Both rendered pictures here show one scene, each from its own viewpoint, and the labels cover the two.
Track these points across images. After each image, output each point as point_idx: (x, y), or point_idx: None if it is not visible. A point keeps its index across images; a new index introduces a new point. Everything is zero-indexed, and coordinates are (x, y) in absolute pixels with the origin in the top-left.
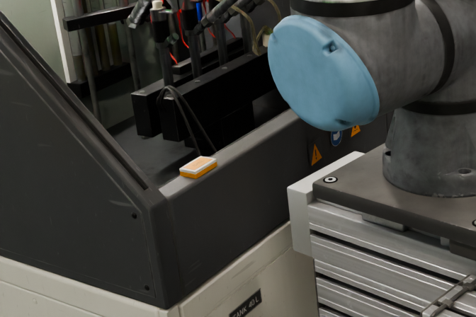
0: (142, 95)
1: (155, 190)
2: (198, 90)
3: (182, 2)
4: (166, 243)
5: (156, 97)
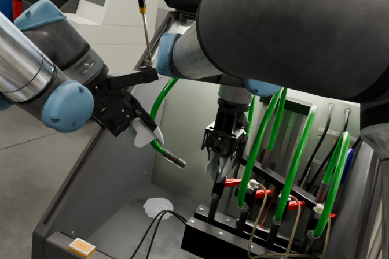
0: (195, 210)
1: (46, 229)
2: (210, 236)
3: (220, 180)
4: (36, 256)
5: (202, 218)
